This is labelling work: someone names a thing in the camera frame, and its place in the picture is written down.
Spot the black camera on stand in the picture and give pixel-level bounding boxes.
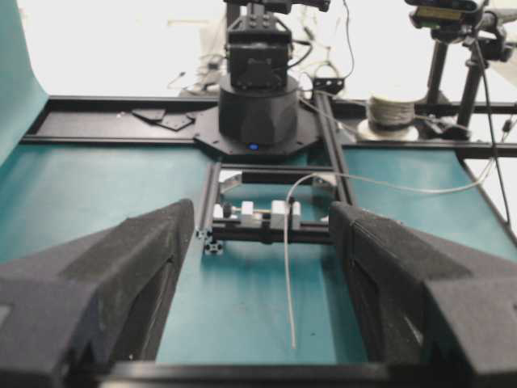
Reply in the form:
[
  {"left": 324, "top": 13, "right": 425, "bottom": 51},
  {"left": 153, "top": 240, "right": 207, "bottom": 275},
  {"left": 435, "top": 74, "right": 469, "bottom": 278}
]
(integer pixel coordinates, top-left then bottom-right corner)
[{"left": 405, "top": 0, "right": 490, "bottom": 31}]

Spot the black camera tripod stand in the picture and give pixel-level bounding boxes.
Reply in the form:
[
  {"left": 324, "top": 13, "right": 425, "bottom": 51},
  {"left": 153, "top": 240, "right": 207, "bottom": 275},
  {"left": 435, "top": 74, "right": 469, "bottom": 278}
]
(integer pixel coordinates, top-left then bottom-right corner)
[{"left": 425, "top": 8, "right": 516, "bottom": 129}]

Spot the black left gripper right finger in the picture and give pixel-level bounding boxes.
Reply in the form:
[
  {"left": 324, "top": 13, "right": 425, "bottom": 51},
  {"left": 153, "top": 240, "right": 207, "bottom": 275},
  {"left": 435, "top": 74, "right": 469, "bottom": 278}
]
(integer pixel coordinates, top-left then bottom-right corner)
[{"left": 329, "top": 202, "right": 516, "bottom": 387}]

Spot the white wire spool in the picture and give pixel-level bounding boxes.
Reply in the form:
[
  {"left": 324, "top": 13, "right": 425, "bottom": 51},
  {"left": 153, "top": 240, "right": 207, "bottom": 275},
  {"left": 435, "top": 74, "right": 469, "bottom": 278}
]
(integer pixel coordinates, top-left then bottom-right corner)
[{"left": 357, "top": 95, "right": 419, "bottom": 141}]

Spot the white bracket with knob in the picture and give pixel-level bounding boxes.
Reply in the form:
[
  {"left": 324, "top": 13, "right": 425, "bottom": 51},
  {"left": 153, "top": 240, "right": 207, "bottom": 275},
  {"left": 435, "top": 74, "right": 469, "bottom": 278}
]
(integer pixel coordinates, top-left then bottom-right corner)
[{"left": 213, "top": 200, "right": 254, "bottom": 227}]

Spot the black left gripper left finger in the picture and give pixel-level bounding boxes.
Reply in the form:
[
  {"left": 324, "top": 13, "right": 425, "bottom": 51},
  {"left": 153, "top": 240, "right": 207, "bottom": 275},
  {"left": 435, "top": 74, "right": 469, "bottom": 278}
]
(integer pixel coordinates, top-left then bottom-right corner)
[{"left": 1, "top": 199, "right": 194, "bottom": 387}]

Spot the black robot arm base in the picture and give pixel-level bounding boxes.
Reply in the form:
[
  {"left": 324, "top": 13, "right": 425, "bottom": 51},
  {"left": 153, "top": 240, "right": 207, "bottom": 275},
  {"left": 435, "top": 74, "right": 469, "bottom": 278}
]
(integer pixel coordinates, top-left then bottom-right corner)
[{"left": 194, "top": 1, "right": 321, "bottom": 159}]

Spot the thin white wire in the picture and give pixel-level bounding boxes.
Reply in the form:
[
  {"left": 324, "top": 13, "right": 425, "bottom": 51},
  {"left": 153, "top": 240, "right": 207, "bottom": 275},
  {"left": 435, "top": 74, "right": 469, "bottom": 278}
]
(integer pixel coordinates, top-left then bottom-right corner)
[{"left": 284, "top": 159, "right": 496, "bottom": 349}]

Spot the white wire guide bracket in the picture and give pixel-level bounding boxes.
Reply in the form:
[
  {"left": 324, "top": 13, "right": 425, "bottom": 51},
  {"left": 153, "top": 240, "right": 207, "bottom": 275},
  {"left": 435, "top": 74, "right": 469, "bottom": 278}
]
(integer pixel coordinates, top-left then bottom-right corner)
[{"left": 270, "top": 200, "right": 301, "bottom": 230}]

